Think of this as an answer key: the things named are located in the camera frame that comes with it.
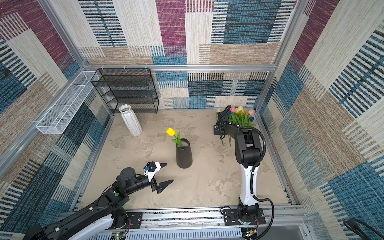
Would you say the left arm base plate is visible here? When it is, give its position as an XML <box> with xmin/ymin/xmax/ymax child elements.
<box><xmin>113</xmin><ymin>212</ymin><xmax>143</xmax><ymax>230</ymax></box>

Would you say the black cable bottom right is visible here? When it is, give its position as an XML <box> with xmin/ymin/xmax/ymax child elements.
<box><xmin>343</xmin><ymin>218</ymin><xmax>384</xmax><ymax>240</ymax></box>

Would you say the aluminium front rail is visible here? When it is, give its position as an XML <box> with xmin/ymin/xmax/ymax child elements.
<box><xmin>56</xmin><ymin>206</ymin><xmax>316</xmax><ymax>240</ymax></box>

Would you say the yellow orange tulip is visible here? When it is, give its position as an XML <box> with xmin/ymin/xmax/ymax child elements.
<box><xmin>235</xmin><ymin>109</ymin><xmax>244</xmax><ymax>127</ymax></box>

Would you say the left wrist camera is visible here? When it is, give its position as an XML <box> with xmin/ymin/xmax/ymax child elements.
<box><xmin>144</xmin><ymin>162</ymin><xmax>162</xmax><ymax>182</ymax></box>

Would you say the white ribbed ceramic vase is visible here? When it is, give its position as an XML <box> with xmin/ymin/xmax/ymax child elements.
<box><xmin>119</xmin><ymin>104</ymin><xmax>143</xmax><ymax>137</ymax></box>

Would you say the cream yellow tulip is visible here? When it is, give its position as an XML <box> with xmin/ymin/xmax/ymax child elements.
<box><xmin>238</xmin><ymin>106</ymin><xmax>249</xmax><ymax>127</ymax></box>

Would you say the black wire shelf rack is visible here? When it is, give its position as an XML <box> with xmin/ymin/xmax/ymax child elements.
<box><xmin>91</xmin><ymin>68</ymin><xmax>159</xmax><ymax>114</ymax></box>

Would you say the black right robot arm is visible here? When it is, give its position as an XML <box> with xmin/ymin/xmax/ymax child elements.
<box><xmin>213</xmin><ymin>111</ymin><xmax>271</xmax><ymax>225</ymax></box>

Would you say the light pink tulip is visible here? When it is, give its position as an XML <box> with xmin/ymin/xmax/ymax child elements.
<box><xmin>245</xmin><ymin>109</ymin><xmax>255</xmax><ymax>126</ymax></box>

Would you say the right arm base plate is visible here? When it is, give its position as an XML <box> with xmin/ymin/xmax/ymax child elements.
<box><xmin>220</xmin><ymin>208</ymin><xmax>267</xmax><ymax>226</ymax></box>

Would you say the white wire mesh basket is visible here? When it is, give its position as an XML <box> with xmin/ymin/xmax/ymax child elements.
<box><xmin>36</xmin><ymin>71</ymin><xmax>95</xmax><ymax>135</ymax></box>

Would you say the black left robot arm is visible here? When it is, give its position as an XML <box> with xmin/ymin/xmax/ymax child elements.
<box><xmin>23</xmin><ymin>162</ymin><xmax>173</xmax><ymax>240</ymax></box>

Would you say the black cylindrical vase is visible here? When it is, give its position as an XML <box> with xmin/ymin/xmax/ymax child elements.
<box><xmin>176</xmin><ymin>138</ymin><xmax>193</xmax><ymax>169</ymax></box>

